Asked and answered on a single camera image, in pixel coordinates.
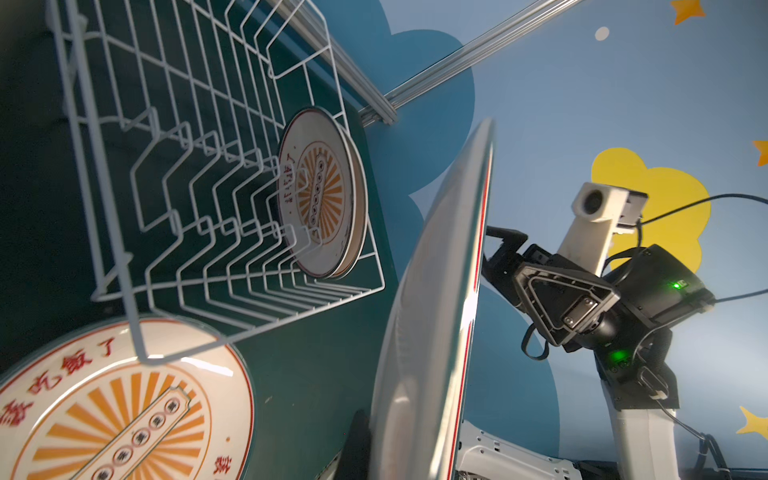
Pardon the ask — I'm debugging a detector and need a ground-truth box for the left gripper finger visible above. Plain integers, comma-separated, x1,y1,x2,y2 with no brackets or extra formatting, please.
335,409,372,480

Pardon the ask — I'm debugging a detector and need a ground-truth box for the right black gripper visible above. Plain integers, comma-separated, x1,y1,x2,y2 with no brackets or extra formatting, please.
482,226,620,352

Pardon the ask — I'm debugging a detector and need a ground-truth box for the white round plate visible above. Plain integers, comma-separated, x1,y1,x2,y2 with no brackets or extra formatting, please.
330,133,369,279
1,318,256,479
367,119,495,479
278,107,355,278

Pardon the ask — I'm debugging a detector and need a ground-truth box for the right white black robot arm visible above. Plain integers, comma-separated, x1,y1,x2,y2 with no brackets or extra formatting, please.
482,227,716,479

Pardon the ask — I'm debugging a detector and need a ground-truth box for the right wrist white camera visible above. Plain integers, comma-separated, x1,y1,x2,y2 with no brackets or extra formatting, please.
557,182,648,276

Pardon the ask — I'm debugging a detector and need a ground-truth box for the aluminium frame right post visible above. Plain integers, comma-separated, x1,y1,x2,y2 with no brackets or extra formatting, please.
384,0,580,111

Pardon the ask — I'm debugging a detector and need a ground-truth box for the white wire dish rack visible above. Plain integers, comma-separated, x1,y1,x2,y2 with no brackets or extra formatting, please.
46,1,386,362

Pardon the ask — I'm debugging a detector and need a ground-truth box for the aluminium frame back bar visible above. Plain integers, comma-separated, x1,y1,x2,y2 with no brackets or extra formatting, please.
268,1,398,125

